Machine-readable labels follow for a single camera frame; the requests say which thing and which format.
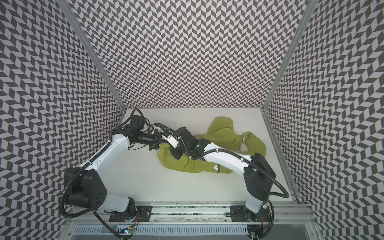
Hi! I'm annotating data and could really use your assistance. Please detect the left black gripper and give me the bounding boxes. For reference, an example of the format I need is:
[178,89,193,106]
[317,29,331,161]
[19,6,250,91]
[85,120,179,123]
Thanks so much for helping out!
[132,127,172,149]

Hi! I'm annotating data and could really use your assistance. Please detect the lime green zip jacket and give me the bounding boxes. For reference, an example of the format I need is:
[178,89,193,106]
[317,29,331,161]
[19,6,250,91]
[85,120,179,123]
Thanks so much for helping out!
[157,117,267,174]

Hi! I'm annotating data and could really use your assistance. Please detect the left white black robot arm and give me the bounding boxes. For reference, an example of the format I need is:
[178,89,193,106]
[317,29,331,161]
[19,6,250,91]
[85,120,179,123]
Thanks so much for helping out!
[59,116,162,218]

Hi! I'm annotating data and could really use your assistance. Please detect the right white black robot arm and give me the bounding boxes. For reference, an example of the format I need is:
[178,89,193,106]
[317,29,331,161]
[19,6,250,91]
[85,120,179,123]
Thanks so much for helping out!
[158,127,277,220]

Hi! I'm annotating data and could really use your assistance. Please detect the small green circuit board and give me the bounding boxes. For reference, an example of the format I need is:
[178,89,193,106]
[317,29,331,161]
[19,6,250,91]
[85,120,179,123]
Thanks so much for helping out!
[120,227,135,235]

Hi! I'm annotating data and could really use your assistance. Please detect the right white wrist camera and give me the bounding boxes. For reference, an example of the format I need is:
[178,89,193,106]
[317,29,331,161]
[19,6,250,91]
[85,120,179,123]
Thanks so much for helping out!
[165,135,179,149]

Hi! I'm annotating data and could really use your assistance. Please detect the aluminium front mounting rail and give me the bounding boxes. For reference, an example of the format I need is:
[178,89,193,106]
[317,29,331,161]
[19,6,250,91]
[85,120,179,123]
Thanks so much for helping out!
[64,201,319,226]

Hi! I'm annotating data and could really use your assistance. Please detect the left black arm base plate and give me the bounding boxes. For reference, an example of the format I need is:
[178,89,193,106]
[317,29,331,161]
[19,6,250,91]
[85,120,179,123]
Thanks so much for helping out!
[109,206,153,223]

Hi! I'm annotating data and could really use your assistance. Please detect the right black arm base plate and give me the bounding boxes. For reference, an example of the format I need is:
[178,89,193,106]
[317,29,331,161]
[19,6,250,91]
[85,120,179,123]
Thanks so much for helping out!
[229,205,272,223]

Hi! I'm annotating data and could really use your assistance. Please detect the right black corrugated cable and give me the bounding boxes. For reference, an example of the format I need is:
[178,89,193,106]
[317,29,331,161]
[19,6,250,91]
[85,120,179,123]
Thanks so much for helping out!
[153,122,291,240]

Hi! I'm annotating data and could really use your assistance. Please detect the black corrugated cable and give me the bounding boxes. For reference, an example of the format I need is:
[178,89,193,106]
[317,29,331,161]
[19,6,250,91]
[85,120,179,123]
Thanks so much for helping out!
[58,108,151,240]
[153,122,291,240]

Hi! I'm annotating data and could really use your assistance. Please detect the left black corrugated cable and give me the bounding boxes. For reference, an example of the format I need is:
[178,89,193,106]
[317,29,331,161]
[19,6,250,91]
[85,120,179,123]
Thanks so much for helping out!
[58,108,151,240]

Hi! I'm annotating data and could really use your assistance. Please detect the left aluminium corner post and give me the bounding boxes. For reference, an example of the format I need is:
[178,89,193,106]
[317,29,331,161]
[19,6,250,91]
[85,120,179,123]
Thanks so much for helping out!
[56,0,126,112]

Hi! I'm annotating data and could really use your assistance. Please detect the aluminium corner post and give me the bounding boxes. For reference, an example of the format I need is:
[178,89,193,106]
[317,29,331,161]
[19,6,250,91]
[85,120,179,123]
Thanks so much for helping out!
[56,0,126,112]
[262,0,319,112]

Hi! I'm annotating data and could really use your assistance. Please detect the right aluminium corner post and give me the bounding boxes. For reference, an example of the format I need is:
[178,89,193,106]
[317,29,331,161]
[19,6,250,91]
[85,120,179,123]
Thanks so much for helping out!
[262,0,319,112]

